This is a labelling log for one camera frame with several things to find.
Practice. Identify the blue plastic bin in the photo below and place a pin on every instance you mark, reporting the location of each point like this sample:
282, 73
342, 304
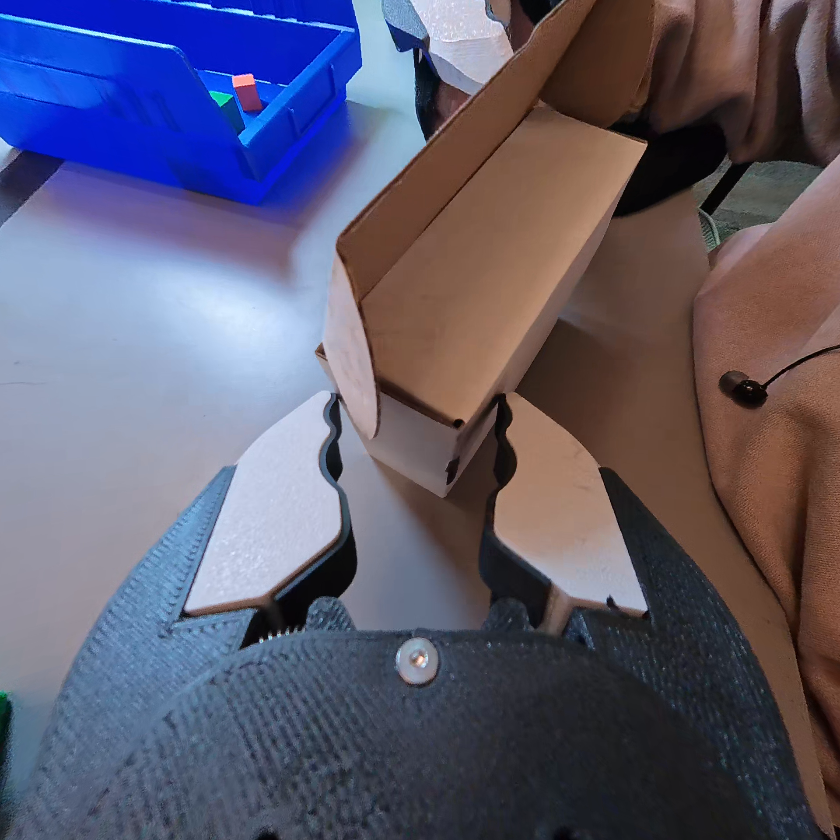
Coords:
98, 131

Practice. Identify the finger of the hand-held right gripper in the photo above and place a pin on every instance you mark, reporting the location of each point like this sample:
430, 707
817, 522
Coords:
459, 39

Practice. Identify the person's right hand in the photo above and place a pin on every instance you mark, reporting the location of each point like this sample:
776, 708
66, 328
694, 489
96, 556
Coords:
443, 105

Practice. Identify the green plastic bin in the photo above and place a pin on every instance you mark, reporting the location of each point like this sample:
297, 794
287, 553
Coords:
4, 715

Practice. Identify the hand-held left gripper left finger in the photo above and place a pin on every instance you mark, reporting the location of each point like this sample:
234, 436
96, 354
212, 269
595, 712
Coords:
262, 518

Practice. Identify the person in beige hoodie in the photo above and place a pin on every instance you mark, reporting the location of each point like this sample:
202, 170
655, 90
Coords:
774, 525

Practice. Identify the person's right forearm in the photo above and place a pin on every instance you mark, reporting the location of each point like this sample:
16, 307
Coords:
754, 65

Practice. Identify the white cardboard box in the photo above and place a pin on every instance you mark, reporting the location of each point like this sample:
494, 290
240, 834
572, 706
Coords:
472, 262

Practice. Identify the green wooden cube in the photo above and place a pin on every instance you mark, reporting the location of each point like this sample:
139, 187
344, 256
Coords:
222, 100

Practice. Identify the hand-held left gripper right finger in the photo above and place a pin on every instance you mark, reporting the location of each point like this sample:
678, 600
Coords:
564, 518

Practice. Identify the red wooden cube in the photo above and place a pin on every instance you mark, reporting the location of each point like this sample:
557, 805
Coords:
247, 92

